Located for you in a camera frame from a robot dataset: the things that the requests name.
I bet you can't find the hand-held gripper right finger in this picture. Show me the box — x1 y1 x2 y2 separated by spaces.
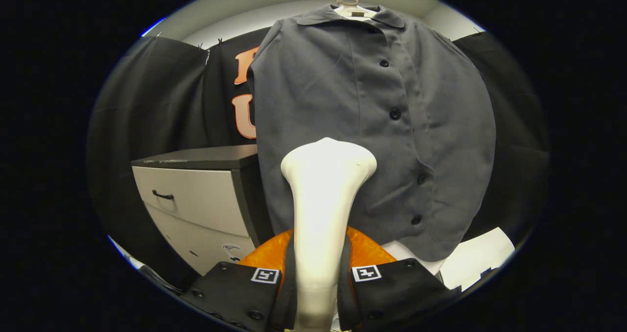
337 225 462 332

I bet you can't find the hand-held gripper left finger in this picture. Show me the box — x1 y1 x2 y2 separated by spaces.
180 228 298 332

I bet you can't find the white garment steamer head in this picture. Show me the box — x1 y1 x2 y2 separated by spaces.
281 137 378 332

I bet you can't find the grey button-up shirt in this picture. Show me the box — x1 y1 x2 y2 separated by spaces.
246 4 497 262

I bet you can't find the white garment form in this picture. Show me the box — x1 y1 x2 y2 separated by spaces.
335 0 447 275

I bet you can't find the grey drawer cabinet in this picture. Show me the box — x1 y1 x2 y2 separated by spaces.
131 144 276 277

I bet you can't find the white flat board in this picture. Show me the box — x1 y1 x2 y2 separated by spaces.
438 227 516 292

